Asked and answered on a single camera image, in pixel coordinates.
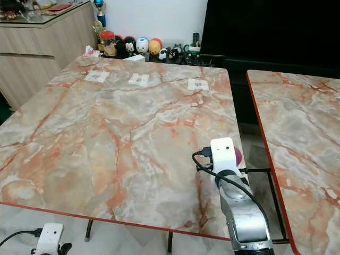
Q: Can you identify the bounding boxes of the green mug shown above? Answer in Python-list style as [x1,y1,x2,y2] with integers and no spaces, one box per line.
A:
[183,44,202,65]

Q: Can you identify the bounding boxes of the black television screen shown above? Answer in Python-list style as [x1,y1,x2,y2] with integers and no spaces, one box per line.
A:
[199,0,340,69]

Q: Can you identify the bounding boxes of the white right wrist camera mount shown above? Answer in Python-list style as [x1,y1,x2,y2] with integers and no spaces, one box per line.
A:
[210,137,239,174]

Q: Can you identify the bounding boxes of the red lid jar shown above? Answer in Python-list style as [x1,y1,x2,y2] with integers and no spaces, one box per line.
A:
[100,31,117,57]

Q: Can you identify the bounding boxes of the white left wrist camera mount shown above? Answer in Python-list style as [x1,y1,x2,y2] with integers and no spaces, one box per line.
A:
[35,223,65,255]

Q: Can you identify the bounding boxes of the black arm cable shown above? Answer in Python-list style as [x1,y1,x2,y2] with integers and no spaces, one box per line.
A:
[0,228,43,247]
[192,147,266,213]

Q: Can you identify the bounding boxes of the yellow orange egg figurine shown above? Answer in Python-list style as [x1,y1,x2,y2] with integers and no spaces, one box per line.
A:
[148,38,163,56]

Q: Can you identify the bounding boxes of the small black toy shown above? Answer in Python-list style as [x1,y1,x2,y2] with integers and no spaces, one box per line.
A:
[168,45,182,60]

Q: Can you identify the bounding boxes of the black table leg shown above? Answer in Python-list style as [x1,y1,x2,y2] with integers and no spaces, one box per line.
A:
[166,231,174,253]
[84,219,93,243]

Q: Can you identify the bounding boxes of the black round figurine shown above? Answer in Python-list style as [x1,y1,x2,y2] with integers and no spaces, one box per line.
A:
[115,35,126,57]

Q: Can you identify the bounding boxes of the black metal table frame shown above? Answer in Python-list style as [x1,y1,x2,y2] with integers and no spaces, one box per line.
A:
[238,167,291,246]

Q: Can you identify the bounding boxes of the pink tissue packet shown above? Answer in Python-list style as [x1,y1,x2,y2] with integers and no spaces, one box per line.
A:
[83,45,101,57]

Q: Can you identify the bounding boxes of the flat red box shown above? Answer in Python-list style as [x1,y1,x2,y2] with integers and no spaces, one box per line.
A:
[47,3,73,13]

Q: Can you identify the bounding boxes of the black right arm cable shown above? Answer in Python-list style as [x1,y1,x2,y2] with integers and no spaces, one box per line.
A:
[192,147,266,213]

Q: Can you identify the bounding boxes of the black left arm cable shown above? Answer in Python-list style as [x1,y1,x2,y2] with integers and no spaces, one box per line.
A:
[0,228,43,247]

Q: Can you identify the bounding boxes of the small white box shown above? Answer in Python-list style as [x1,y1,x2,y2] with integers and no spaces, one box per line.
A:
[124,54,146,62]

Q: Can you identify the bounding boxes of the blue gold trophy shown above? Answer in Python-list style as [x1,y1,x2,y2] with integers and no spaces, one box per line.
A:
[92,0,107,28]

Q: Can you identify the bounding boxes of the white blue egg figurine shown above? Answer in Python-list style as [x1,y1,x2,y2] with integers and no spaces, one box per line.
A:
[135,37,149,54]

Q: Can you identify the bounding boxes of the light wooden cabinet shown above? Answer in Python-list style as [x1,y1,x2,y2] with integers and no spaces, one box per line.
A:
[0,2,98,111]

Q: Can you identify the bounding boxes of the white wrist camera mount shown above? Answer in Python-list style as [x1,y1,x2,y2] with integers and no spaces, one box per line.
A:
[210,137,239,174]
[35,223,65,255]

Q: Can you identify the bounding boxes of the white paper tag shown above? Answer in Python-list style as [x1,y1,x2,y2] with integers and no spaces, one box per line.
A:
[83,70,110,84]
[128,73,150,87]
[187,78,210,91]

